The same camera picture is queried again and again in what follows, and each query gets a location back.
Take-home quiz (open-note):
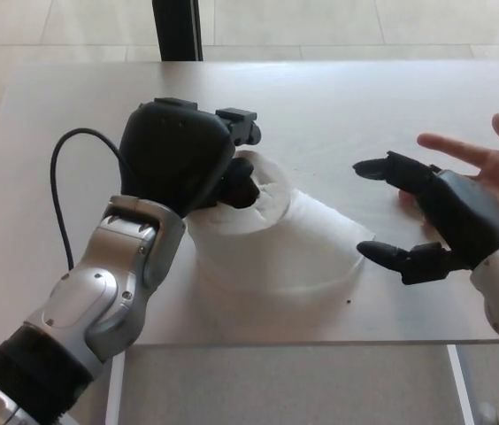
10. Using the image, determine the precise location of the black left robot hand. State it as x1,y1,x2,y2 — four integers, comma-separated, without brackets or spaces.
119,97,262,220

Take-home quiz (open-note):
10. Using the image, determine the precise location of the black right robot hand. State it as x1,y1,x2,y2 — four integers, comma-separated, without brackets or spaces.
352,150,499,287

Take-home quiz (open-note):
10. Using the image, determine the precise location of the white toilet paper roll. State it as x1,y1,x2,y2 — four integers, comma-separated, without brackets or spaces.
190,149,373,306

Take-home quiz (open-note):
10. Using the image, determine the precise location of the white straight table leg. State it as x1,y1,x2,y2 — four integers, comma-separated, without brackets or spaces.
446,344,477,425
105,353,126,425

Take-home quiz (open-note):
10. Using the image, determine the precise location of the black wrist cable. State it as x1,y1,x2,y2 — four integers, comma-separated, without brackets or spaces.
50,127,134,269

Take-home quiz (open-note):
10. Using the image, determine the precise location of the black vertical post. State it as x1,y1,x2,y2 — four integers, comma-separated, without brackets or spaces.
150,0,205,62

